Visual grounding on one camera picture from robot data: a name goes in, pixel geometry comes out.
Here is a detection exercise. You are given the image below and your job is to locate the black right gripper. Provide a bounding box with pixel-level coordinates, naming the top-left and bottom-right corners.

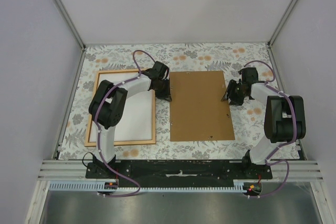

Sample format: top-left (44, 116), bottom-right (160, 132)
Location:
top-left (219, 80), bottom-right (246, 107)

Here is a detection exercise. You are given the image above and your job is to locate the white photo paper sheet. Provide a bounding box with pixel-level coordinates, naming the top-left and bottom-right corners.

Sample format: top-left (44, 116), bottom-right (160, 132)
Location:
top-left (94, 69), bottom-right (156, 146)

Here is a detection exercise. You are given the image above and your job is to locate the floral patterned table mat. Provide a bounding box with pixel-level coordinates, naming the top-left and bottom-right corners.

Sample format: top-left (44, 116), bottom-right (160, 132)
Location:
top-left (59, 43), bottom-right (273, 160)

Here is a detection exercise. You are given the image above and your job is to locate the white slotted cable duct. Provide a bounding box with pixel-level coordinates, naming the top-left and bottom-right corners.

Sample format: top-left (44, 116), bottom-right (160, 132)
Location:
top-left (48, 180), bottom-right (249, 191)

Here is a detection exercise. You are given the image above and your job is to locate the wooden picture frame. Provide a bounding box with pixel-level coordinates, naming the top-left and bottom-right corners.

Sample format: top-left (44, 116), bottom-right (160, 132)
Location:
top-left (83, 68), bottom-right (156, 147)

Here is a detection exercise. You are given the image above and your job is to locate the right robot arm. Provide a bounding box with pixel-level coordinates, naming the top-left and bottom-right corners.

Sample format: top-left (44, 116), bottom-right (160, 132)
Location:
top-left (222, 67), bottom-right (306, 179)

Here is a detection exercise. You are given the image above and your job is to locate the aluminium rail base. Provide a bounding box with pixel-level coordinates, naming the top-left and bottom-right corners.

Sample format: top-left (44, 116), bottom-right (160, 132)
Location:
top-left (38, 159), bottom-right (323, 182)

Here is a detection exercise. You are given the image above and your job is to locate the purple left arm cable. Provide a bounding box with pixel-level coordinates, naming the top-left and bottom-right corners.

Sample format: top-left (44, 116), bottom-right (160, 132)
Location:
top-left (94, 49), bottom-right (169, 198)

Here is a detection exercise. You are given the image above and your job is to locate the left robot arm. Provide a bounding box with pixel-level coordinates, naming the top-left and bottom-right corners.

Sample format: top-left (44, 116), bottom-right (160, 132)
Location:
top-left (89, 61), bottom-right (172, 178)

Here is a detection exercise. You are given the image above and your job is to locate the brown frame backing board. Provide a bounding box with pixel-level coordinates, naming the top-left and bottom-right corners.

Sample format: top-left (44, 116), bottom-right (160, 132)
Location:
top-left (170, 71), bottom-right (235, 142)

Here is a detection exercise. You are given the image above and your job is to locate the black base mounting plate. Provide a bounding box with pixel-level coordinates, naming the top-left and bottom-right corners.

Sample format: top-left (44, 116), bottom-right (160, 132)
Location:
top-left (85, 159), bottom-right (272, 188)

